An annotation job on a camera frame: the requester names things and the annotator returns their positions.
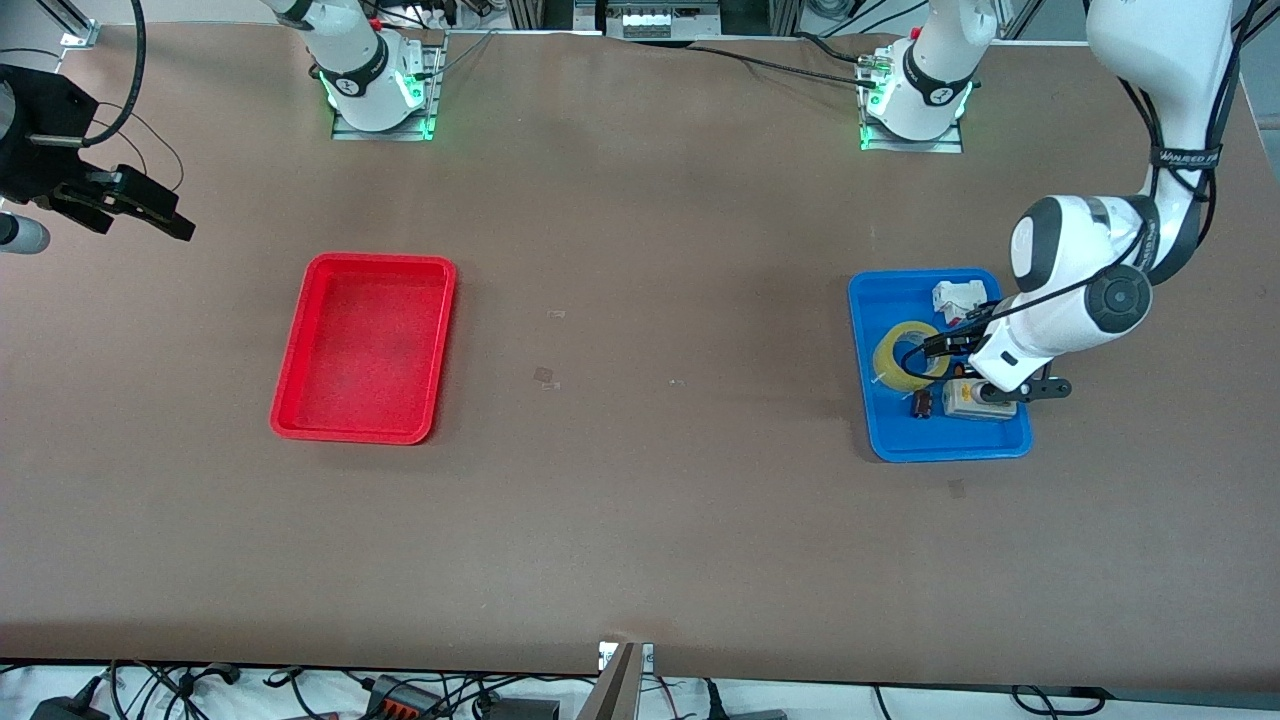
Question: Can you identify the yellow packing tape roll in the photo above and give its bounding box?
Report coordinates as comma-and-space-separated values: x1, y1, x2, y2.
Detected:
873, 320, 952, 390

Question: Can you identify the white electrical connector block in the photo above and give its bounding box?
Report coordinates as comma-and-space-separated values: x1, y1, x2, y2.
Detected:
932, 280, 988, 327

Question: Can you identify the blue plastic tray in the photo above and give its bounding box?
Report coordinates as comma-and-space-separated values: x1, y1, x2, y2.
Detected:
848, 268, 1033, 463

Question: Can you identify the aluminium extrusion bar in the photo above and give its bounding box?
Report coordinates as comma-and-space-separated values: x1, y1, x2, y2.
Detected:
35, 0, 101, 49

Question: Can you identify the red plastic tray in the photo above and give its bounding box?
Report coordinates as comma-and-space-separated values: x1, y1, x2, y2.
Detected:
270, 253, 458, 445

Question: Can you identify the black power adapter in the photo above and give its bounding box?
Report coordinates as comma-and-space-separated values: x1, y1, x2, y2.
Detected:
30, 678, 111, 720

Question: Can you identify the black orange power device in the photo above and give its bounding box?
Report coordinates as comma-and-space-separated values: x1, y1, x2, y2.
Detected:
362, 675, 441, 720

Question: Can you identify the thin black gripper wire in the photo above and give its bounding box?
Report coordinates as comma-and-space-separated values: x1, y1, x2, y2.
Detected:
95, 100, 187, 193

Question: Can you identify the grey push button switch box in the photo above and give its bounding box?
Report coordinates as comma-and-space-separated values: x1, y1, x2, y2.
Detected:
943, 377, 1018, 422

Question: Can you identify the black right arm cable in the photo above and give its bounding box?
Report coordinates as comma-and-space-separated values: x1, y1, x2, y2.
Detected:
75, 0, 147, 148

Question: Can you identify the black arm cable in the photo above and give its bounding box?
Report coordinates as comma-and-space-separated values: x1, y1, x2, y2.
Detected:
75, 0, 147, 148
948, 0, 1246, 333

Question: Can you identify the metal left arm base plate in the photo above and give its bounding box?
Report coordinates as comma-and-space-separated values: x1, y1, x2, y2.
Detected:
858, 48, 966, 154

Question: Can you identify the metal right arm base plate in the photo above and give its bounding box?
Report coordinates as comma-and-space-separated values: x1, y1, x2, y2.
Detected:
330, 30, 448, 142

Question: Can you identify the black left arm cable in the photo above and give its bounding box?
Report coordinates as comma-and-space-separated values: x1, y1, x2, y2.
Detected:
948, 0, 1246, 333

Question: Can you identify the black velcro strap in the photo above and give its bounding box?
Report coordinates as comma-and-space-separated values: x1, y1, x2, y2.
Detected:
1149, 144, 1224, 172

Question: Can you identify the short black table cable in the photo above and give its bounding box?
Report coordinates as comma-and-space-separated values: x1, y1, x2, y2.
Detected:
795, 32, 886, 69

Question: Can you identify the long black table cable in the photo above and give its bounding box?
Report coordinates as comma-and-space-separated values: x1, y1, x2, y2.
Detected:
688, 42, 881, 91

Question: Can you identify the grey table cable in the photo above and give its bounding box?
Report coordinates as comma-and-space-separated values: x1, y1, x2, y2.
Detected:
425, 28, 501, 81

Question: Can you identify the black looped floor cable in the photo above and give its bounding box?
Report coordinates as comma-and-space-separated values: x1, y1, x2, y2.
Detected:
1010, 685, 1106, 718

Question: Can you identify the silver mount bracket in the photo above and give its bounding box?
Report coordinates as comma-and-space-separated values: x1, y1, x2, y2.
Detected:
598, 641, 656, 673

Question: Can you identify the aluminium frame rack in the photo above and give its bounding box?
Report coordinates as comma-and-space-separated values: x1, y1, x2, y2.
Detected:
505, 0, 801, 41

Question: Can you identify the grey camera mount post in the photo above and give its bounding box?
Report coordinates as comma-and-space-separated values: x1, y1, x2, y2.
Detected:
575, 643, 646, 720

